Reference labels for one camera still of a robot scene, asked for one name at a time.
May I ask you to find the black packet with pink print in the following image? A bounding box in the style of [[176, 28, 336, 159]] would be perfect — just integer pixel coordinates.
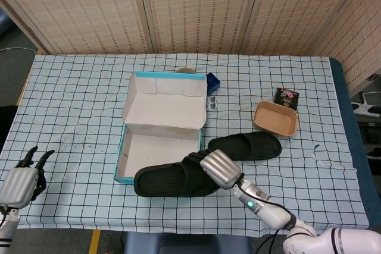
[[274, 87, 300, 111]]

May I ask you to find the small blue plastic box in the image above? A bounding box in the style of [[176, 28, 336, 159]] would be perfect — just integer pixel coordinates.
[[205, 72, 221, 95]]

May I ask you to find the woven bamboo screen panel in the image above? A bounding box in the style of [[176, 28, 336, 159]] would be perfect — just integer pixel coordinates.
[[136, 0, 270, 55], [309, 0, 381, 97], [238, 0, 373, 57], [0, 0, 157, 55]]

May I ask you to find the brown paper food tray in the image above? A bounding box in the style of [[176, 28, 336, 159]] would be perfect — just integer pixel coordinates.
[[252, 101, 299, 139]]

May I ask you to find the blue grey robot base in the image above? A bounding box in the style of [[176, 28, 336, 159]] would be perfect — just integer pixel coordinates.
[[123, 231, 251, 254]]

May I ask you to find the light blue shoebox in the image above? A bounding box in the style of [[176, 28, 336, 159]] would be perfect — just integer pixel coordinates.
[[113, 71, 208, 185]]

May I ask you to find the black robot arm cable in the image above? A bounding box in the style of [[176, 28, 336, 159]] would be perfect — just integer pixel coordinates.
[[236, 176, 298, 254]]

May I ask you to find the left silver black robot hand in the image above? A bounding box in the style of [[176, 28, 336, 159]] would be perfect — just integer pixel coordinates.
[[0, 146, 56, 209]]

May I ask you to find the black floor object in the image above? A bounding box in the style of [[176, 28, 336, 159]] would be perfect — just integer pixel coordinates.
[[0, 106, 17, 150]]

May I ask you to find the white floor cable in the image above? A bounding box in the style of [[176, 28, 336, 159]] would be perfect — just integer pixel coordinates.
[[0, 46, 38, 55]]

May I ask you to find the black rubber slipper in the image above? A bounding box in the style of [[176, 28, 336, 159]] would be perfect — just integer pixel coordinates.
[[207, 131, 282, 161], [133, 158, 229, 198]]

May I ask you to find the blue padded table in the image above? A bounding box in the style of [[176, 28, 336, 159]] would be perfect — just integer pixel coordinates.
[[329, 57, 381, 231]]

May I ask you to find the small white black gadget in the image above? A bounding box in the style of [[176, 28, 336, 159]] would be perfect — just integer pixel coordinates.
[[205, 95, 218, 111]]

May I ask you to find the white chair base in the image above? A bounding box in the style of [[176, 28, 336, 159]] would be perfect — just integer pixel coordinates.
[[351, 90, 381, 117]]

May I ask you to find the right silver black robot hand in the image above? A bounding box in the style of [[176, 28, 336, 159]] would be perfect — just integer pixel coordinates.
[[184, 149, 243, 190]]

